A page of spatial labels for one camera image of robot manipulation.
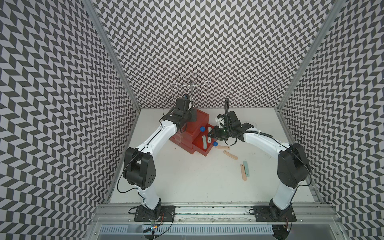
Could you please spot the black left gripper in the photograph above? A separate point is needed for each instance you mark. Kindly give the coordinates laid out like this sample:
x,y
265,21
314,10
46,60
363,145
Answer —
x,y
192,112

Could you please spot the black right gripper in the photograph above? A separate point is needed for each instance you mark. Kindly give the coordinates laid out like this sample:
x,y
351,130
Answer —
x,y
215,134

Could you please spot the mint folding knife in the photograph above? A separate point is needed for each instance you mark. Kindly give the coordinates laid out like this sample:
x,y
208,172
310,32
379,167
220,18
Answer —
x,y
245,163
208,136
204,138

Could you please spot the pink folding knife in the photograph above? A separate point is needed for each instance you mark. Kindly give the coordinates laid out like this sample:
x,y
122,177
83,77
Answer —
x,y
223,147
243,172

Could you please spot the red plastic drawer cabinet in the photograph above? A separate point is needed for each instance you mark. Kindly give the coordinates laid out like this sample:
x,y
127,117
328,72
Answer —
x,y
187,135

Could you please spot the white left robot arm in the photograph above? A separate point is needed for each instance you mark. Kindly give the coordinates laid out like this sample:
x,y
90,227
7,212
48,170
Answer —
x,y
139,163

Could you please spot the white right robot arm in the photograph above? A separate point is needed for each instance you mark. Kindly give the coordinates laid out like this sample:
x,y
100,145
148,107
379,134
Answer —
x,y
293,166

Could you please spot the pink folding knife angled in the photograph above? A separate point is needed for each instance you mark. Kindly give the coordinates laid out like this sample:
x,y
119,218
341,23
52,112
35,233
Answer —
x,y
230,155

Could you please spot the clear drinking glass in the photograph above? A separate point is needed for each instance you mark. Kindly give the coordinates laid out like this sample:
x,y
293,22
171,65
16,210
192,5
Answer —
x,y
254,124

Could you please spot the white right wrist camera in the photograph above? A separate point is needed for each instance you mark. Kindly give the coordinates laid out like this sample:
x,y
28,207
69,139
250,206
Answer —
x,y
220,120

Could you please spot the chrome wire stand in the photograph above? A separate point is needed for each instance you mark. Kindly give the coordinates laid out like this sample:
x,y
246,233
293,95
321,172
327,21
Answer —
x,y
191,85

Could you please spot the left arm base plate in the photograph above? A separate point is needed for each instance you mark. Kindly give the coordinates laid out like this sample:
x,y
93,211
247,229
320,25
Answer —
x,y
160,213

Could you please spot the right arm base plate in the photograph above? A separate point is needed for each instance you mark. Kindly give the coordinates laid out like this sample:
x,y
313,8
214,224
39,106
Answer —
x,y
274,214

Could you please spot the aluminium front rail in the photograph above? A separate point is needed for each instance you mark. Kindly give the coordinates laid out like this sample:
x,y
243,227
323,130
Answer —
x,y
234,213

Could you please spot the aluminium corner post left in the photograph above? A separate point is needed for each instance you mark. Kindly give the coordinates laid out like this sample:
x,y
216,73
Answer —
x,y
94,18

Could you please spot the aluminium corner post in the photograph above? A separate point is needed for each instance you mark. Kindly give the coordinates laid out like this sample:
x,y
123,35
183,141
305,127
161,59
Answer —
x,y
321,35
94,18

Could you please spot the aluminium corner post right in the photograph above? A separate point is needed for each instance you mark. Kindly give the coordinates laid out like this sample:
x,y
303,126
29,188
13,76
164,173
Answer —
x,y
321,35

